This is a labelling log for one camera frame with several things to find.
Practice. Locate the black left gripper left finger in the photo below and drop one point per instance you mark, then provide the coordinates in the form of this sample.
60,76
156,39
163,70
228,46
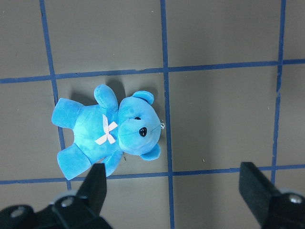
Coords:
74,211

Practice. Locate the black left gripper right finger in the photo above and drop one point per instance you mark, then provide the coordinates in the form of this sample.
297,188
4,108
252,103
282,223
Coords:
273,208

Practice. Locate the blue plush teddy bear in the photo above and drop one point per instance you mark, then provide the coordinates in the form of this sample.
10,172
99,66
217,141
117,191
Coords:
105,131

